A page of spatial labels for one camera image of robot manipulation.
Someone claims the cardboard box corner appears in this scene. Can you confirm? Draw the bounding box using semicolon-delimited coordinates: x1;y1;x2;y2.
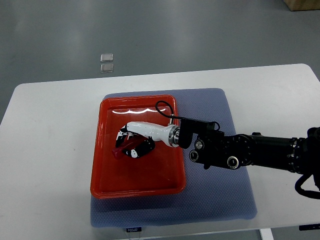
283;0;320;12

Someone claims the blue-grey mesh mat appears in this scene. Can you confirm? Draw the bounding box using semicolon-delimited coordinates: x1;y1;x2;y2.
90;88;257;228

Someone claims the upper metal floor plate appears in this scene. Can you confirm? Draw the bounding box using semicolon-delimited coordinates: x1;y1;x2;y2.
100;53;114;63

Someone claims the white table leg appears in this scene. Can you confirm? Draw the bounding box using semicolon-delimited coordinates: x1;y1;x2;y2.
259;228;274;240

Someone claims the black mat label tag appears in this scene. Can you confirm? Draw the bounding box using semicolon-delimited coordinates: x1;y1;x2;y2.
126;227;142;233

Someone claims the red plastic tray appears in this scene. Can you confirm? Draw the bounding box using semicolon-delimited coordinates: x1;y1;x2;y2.
90;94;186;199

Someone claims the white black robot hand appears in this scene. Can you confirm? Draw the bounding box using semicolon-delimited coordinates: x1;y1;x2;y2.
115;121;180;159

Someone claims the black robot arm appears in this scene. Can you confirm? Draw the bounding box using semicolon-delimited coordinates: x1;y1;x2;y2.
168;114;320;199

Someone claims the dark label on table edge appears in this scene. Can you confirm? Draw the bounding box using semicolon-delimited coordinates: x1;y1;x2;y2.
298;224;320;231

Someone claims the red pepper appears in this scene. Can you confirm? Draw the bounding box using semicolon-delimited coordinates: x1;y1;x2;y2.
111;139;143;160

